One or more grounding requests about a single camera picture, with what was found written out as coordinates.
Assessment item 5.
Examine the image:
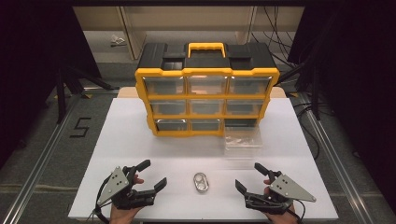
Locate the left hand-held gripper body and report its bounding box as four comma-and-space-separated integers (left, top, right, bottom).
96, 165, 157, 210

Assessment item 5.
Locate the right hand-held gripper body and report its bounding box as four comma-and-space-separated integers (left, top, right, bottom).
244, 173, 318, 216

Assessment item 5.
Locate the pulled-out clear plastic drawer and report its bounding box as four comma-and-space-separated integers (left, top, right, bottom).
222, 125, 263, 157

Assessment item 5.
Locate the small silver metal clip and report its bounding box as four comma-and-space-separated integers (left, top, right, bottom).
192, 172, 210, 193

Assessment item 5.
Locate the yellow black organizer cabinet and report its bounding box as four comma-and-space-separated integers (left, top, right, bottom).
134, 41, 281, 138

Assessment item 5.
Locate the person's right hand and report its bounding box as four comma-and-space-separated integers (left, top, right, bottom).
262, 178, 299, 224

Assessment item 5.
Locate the person's left hand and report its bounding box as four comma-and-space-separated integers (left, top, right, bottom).
108, 175, 146, 224

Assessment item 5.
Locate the set of clear cabinet drawers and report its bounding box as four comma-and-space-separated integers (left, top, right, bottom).
143, 75, 273, 132

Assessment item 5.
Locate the black tripod stand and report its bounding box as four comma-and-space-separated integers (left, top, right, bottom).
54, 63, 120, 125
276, 60, 322, 121

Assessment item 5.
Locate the small white crumpled object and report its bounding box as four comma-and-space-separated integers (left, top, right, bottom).
109, 34, 128, 49

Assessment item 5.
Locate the beige shelf unit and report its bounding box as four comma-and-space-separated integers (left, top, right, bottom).
72, 6, 305, 62

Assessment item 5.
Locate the dark curtain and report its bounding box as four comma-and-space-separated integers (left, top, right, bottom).
0, 0, 103, 169
287, 0, 396, 206

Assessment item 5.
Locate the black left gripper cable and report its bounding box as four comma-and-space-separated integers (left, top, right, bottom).
86, 173, 114, 224

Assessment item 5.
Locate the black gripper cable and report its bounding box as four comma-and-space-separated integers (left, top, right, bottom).
287, 199, 308, 224
86, 173, 114, 224

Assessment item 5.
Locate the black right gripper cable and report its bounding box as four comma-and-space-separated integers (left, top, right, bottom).
287, 199, 308, 224

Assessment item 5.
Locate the black floor cable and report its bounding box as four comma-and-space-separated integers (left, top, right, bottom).
293, 102, 322, 161

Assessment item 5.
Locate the aluminium floor rail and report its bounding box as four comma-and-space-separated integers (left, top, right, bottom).
297, 92, 378, 224
0, 87, 121, 224

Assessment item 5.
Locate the bundle of black hanging cables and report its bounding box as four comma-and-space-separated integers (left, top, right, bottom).
247, 6, 297, 69

